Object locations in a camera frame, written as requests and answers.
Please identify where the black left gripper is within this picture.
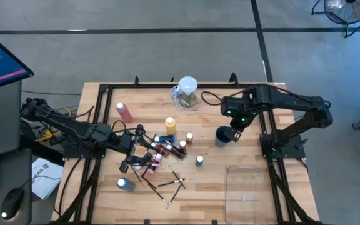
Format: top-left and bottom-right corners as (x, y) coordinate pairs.
(117, 124), (156, 174)

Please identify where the light blue paint bottle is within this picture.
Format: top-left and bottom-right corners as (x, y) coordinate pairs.
(154, 134), (176, 143)

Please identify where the black paintbrush silver ferrule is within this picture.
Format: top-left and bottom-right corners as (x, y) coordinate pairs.
(157, 177), (186, 188)
(148, 186), (171, 204)
(135, 170), (158, 191)
(130, 164), (143, 183)
(167, 164), (186, 190)

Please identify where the dark brown paint bottle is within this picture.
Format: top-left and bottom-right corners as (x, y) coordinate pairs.
(166, 144), (187, 159)

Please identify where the tall yellow paint bottle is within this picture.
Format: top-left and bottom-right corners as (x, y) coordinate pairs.
(164, 116), (177, 136)

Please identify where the pink paint bottle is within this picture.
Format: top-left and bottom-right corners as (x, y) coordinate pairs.
(147, 152), (163, 174)

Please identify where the terracotta paint bottle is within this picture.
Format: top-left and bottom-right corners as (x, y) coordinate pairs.
(150, 142), (171, 157)

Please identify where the tall grey-blue paint bottle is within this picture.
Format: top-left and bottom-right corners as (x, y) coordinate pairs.
(116, 177), (136, 193)

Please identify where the tall red paint bottle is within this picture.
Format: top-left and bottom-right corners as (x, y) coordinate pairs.
(116, 102), (134, 124)

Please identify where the grey-blue plastic cup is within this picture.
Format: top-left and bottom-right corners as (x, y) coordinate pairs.
(214, 125), (234, 148)

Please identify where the black paintbrush Solve print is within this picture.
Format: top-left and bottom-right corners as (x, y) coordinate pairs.
(166, 182), (184, 210)

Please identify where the clear plastic bin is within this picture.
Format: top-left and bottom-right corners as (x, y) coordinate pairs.
(223, 164), (267, 225)

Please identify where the white mushroom lamp metal base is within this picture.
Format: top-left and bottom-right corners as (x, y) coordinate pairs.
(177, 76), (199, 108)

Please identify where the white paper booklet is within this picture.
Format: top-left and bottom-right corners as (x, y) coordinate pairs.
(31, 157), (64, 201)

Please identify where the black computer mouse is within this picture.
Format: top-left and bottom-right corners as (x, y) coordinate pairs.
(0, 187), (25, 221)

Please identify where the black floor fan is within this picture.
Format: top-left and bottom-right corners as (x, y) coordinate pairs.
(311, 0), (360, 39)

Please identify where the black left camera cable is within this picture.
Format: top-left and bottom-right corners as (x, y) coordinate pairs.
(111, 119), (146, 136)

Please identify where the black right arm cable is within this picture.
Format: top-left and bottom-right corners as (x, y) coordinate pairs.
(201, 90), (231, 107)

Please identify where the white lamp cable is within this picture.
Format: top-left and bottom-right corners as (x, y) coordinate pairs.
(169, 86), (206, 111)

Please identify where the black aluminium table frame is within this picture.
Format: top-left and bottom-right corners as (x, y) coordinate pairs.
(51, 74), (321, 225)

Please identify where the yellow cable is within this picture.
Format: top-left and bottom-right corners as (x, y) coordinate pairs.
(34, 107), (73, 143)

